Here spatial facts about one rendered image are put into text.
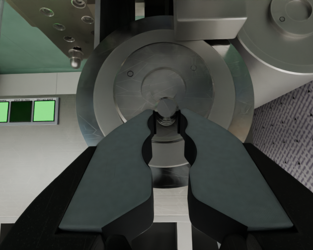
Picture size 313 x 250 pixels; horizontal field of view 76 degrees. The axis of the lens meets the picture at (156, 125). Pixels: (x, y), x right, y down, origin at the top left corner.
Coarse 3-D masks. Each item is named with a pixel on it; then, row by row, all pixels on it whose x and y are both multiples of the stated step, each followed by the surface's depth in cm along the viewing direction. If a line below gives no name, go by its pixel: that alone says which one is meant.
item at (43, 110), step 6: (36, 102) 51; (42, 102) 51; (48, 102) 51; (36, 108) 51; (42, 108) 51; (48, 108) 51; (36, 114) 50; (42, 114) 50; (48, 114) 50; (36, 120) 50; (42, 120) 50; (48, 120) 50
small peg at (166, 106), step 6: (156, 102) 12; (162, 102) 12; (168, 102) 12; (174, 102) 12; (156, 108) 12; (162, 108) 12; (168, 108) 12; (174, 108) 11; (156, 114) 12; (162, 114) 11; (168, 114) 11; (174, 114) 11; (162, 120) 12; (168, 120) 12; (174, 120) 13
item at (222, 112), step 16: (144, 32) 17; (160, 32) 17; (128, 48) 17; (192, 48) 17; (208, 48) 16; (112, 64) 17; (208, 64) 16; (224, 64) 16; (96, 80) 16; (112, 80) 16; (224, 80) 16; (96, 96) 16; (112, 96) 16; (224, 96) 16; (96, 112) 16; (112, 112) 16; (224, 112) 16; (112, 128) 16; (160, 144) 16; (176, 144) 16; (160, 160) 15; (176, 160) 15
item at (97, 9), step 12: (96, 0) 19; (108, 0) 22; (120, 0) 29; (96, 12) 19; (108, 12) 22; (120, 12) 29; (96, 24) 19; (108, 24) 22; (120, 24) 28; (96, 36) 19
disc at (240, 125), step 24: (144, 24) 18; (168, 24) 17; (96, 48) 17; (216, 48) 17; (96, 72) 17; (240, 72) 17; (240, 96) 16; (96, 120) 16; (240, 120) 16; (96, 144) 16; (168, 168) 16
